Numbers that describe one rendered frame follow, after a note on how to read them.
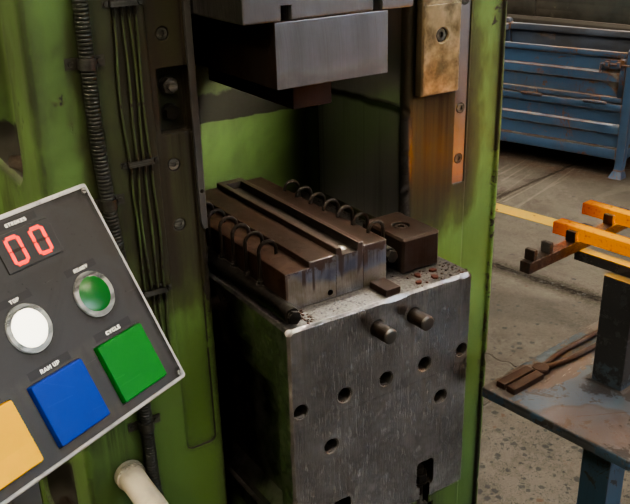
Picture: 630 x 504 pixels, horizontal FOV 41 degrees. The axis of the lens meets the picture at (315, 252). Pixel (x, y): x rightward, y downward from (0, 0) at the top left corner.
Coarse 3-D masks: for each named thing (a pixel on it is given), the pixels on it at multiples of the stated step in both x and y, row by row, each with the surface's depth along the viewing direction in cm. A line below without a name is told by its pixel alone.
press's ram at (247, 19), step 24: (192, 0) 126; (216, 0) 119; (240, 0) 114; (264, 0) 115; (288, 0) 117; (312, 0) 120; (336, 0) 122; (360, 0) 124; (384, 0) 126; (408, 0) 129; (240, 24) 115
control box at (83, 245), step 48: (0, 240) 95; (96, 240) 105; (0, 288) 94; (48, 288) 98; (0, 336) 92; (48, 336) 96; (96, 336) 101; (0, 384) 90; (96, 384) 99; (48, 432) 93; (96, 432) 97
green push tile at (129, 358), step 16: (128, 336) 104; (144, 336) 105; (96, 352) 100; (112, 352) 101; (128, 352) 103; (144, 352) 105; (112, 368) 101; (128, 368) 102; (144, 368) 104; (160, 368) 106; (112, 384) 101; (128, 384) 102; (144, 384) 103; (128, 400) 101
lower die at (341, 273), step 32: (224, 192) 166; (288, 192) 165; (224, 224) 153; (256, 224) 150; (288, 224) 148; (256, 256) 140; (288, 256) 139; (320, 256) 136; (352, 256) 139; (384, 256) 143; (288, 288) 134; (320, 288) 137; (352, 288) 141
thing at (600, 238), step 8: (560, 224) 154; (568, 224) 153; (576, 224) 153; (584, 224) 153; (552, 232) 156; (560, 232) 154; (584, 232) 150; (592, 232) 150; (600, 232) 149; (608, 232) 149; (584, 240) 151; (592, 240) 150; (600, 240) 148; (608, 240) 147; (616, 240) 146; (624, 240) 146; (608, 248) 148; (616, 248) 146; (624, 248) 145
